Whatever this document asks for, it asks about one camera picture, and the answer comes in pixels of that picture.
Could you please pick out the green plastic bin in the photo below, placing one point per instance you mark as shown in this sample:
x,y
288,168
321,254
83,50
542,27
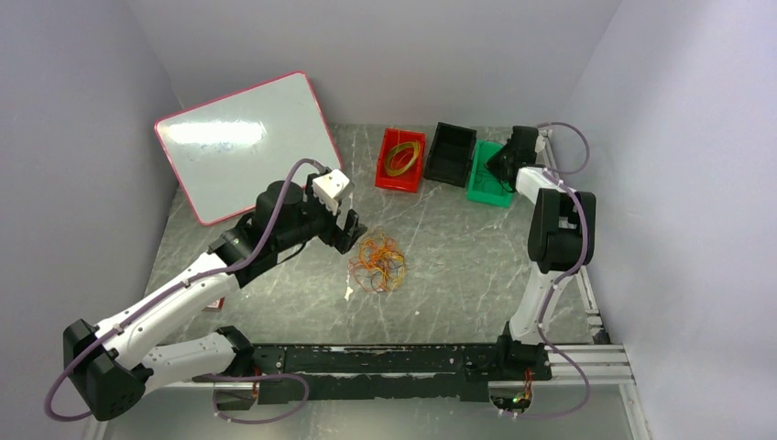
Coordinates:
x,y
482,186

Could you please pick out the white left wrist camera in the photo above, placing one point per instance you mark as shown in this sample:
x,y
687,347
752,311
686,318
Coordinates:
x,y
331,188

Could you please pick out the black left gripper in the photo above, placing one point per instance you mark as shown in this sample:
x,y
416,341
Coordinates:
x,y
341,238

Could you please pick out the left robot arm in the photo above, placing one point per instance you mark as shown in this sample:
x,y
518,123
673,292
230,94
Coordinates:
x,y
116,362

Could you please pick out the small red white box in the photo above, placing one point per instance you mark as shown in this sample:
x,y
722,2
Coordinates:
x,y
216,305

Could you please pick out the pink framed whiteboard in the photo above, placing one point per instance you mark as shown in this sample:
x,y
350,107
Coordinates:
x,y
227,151

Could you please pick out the black plastic bin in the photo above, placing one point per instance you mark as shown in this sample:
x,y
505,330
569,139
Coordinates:
x,y
450,156

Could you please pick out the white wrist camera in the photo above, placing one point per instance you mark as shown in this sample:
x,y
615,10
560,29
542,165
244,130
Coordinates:
x,y
331,188
543,140

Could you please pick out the red plastic bin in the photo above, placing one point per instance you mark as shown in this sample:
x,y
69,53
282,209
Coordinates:
x,y
400,160

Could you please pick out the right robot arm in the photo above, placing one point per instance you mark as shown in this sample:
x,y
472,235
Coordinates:
x,y
561,241

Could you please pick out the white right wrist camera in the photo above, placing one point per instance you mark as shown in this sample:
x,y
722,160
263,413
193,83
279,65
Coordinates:
x,y
543,140

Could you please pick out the aluminium rail frame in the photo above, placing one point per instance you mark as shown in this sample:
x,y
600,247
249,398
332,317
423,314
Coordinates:
x,y
587,366

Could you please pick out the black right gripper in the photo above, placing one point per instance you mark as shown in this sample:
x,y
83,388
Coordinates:
x,y
492,163

